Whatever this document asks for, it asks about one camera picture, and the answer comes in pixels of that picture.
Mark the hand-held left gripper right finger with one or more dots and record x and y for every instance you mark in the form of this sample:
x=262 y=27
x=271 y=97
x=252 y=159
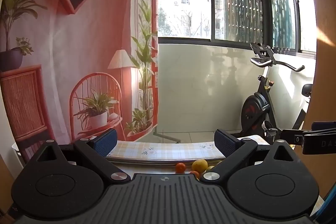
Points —
x=225 y=142

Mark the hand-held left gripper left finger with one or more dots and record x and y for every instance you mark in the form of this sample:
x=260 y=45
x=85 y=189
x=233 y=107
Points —
x=106 y=141

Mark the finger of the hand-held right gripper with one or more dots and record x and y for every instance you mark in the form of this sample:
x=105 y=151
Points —
x=294 y=138
x=323 y=126

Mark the yellow green orange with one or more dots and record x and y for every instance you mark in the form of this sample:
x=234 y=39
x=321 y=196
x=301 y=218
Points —
x=210 y=168

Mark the large yellow lemon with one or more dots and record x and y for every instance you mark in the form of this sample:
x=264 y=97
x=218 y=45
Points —
x=199 y=165

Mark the orange tangerine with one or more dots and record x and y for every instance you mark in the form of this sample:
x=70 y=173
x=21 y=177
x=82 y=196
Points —
x=194 y=174
x=180 y=168

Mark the brown wooden board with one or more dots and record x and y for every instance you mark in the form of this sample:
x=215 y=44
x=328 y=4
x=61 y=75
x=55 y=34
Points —
x=325 y=82

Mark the black exercise bike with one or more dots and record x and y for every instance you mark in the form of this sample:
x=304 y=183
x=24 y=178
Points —
x=256 y=108

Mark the yellow checked floral tablecloth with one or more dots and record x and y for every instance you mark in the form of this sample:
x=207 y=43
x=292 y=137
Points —
x=157 y=149

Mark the grey metal backdrop stand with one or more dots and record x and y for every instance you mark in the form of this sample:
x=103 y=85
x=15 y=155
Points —
x=168 y=138

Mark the printed room backdrop cloth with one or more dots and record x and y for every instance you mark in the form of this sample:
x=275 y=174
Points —
x=78 y=56

